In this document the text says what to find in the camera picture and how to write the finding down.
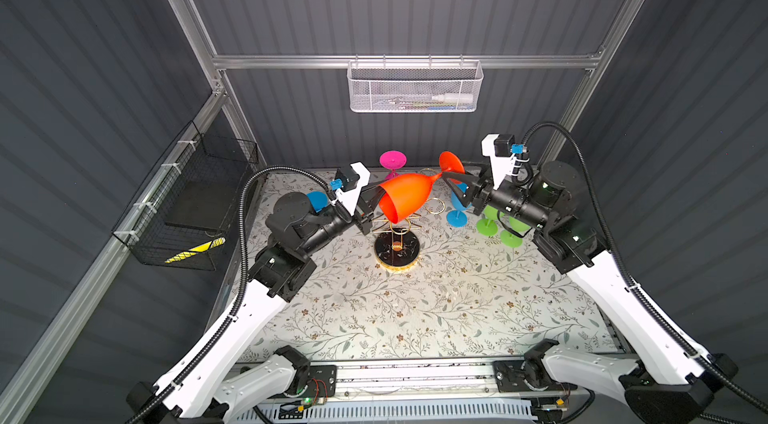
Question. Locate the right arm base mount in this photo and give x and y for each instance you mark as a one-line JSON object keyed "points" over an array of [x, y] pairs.
{"points": [[528, 373]]}

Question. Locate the black wire wall basket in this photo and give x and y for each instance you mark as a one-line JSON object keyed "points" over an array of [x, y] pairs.
{"points": [[188, 219]]}

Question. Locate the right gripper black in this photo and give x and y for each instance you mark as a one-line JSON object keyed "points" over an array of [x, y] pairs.
{"points": [[477, 193]]}

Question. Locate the green wine glass front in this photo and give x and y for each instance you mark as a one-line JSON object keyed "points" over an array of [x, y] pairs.
{"points": [[488, 224]]}

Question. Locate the blue wine glass front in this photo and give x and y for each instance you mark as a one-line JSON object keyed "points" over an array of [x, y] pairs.
{"points": [[457, 217]]}

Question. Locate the white marker in basket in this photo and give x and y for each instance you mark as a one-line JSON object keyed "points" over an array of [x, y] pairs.
{"points": [[450, 100]]}

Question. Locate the white mesh wall basket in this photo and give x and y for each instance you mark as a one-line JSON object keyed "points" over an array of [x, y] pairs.
{"points": [[381, 86]]}

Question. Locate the red wine glass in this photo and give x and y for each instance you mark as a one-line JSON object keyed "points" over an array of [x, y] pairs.
{"points": [[407, 193]]}

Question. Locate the blue wine glass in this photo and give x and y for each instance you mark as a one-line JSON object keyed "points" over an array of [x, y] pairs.
{"points": [[319, 200], [457, 217]]}

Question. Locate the green wine glass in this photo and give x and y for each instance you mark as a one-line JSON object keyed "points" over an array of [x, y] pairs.
{"points": [[514, 232], [488, 224]]}

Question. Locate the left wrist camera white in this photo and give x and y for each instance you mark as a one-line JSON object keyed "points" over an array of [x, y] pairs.
{"points": [[348, 183]]}

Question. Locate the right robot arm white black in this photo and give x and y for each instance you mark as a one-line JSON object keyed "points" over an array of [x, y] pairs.
{"points": [[548, 205]]}

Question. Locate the pink wine glass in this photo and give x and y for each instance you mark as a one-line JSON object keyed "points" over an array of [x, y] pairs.
{"points": [[392, 161]]}

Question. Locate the gold wire glass rack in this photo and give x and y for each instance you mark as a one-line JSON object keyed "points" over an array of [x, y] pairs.
{"points": [[397, 248]]}

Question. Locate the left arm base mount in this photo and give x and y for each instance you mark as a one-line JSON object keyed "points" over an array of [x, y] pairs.
{"points": [[310, 380]]}

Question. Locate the aluminium front rail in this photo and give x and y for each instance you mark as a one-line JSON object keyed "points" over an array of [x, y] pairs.
{"points": [[408, 388]]}

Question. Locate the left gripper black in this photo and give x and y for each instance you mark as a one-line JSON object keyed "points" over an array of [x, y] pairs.
{"points": [[367, 201]]}

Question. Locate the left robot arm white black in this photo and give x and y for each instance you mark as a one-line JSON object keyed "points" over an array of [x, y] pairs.
{"points": [[268, 283]]}

